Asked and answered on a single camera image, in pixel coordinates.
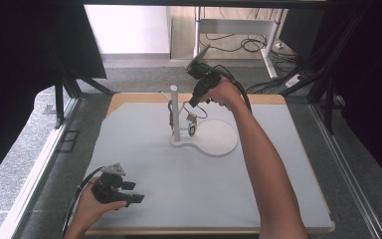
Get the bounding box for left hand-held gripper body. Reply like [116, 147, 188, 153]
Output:
[91, 161, 130, 204]

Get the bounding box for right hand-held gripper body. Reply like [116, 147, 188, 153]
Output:
[184, 44, 224, 101]

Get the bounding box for silver key ring with tags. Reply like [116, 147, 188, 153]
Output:
[182, 102, 209, 137]

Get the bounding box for green elastic hair tie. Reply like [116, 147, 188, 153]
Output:
[167, 99, 175, 131]

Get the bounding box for white stand with pole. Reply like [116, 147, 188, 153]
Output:
[158, 85, 240, 158]

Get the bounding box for person's right hand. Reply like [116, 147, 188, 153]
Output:
[200, 77, 247, 113]

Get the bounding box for person's left hand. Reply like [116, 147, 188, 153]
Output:
[75, 175, 129, 231]

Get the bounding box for white table mat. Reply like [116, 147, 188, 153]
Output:
[91, 101, 334, 231]

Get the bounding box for white power strip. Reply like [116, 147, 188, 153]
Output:
[284, 73, 304, 90]

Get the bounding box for black metal stand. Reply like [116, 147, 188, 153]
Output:
[278, 6, 376, 135]
[53, 74, 115, 129]

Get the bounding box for black curtain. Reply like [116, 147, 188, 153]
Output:
[0, 0, 107, 192]
[280, 0, 382, 195]

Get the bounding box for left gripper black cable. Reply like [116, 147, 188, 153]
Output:
[61, 165, 106, 237]

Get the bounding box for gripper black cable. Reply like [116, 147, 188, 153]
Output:
[61, 165, 106, 237]
[213, 64, 253, 114]

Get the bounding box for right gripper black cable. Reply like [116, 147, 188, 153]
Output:
[213, 64, 253, 114]

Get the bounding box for black floor cables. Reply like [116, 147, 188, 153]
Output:
[200, 8, 312, 94]

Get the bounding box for white metal desk frame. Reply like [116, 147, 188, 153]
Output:
[193, 6, 290, 80]

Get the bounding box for aluminium rail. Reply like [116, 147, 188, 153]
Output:
[307, 103, 382, 239]
[0, 99, 81, 239]

